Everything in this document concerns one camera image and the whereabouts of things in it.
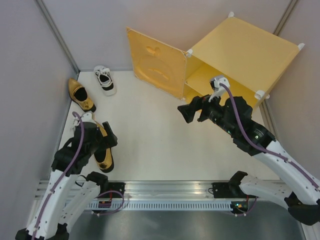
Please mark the near gold loafer shoe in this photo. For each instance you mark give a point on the near gold loafer shoe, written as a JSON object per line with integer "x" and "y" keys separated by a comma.
{"x": 104, "y": 158}

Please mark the aluminium corner post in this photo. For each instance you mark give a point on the aluminium corner post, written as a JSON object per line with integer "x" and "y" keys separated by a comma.
{"x": 57, "y": 35}
{"x": 285, "y": 17}

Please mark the gold loafer shoe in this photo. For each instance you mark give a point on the gold loafer shoe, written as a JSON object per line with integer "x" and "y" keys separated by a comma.
{"x": 104, "y": 158}
{"x": 79, "y": 95}

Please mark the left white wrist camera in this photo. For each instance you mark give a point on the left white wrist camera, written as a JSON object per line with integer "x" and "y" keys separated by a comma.
{"x": 87, "y": 117}

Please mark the white black sneaker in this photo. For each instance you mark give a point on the white black sneaker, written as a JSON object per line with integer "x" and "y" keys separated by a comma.
{"x": 103, "y": 75}
{"x": 74, "y": 124}

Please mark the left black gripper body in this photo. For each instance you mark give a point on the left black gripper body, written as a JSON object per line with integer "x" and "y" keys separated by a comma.
{"x": 99, "y": 141}

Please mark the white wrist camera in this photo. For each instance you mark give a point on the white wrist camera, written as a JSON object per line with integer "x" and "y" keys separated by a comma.
{"x": 218, "y": 84}
{"x": 87, "y": 117}

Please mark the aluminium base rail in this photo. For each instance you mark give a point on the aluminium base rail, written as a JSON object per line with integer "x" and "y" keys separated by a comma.
{"x": 178, "y": 191}

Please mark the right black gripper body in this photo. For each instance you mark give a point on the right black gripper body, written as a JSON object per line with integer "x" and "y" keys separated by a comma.
{"x": 214, "y": 111}

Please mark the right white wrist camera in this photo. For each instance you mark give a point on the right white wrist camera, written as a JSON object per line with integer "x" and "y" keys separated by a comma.
{"x": 218, "y": 84}

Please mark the white slotted cable duct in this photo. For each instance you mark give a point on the white slotted cable duct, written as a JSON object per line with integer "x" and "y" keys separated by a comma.
{"x": 193, "y": 205}

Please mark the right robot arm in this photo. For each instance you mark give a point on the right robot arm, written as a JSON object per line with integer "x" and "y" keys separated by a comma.
{"x": 299, "y": 193}

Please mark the right aluminium corner post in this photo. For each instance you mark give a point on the right aluminium corner post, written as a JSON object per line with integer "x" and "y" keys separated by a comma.
{"x": 285, "y": 17}

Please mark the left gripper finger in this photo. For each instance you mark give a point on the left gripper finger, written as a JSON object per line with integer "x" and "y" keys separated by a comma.
{"x": 110, "y": 140}
{"x": 88, "y": 150}

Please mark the yellow plastic shoe cabinet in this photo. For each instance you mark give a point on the yellow plastic shoe cabinet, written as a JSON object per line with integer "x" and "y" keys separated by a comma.
{"x": 252, "y": 60}

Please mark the left aluminium corner post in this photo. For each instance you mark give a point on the left aluminium corner post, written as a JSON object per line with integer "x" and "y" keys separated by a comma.
{"x": 57, "y": 35}

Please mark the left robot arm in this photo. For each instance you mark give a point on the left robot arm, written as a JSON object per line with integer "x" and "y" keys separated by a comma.
{"x": 55, "y": 217}

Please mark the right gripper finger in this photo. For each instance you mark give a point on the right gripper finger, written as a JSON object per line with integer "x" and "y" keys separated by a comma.
{"x": 198, "y": 101}
{"x": 188, "y": 111}

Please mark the far gold loafer shoe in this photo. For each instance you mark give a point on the far gold loafer shoe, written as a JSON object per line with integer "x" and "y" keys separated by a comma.
{"x": 79, "y": 95}

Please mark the yellow cabinet door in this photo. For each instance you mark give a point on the yellow cabinet door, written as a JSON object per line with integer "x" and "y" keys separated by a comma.
{"x": 157, "y": 63}

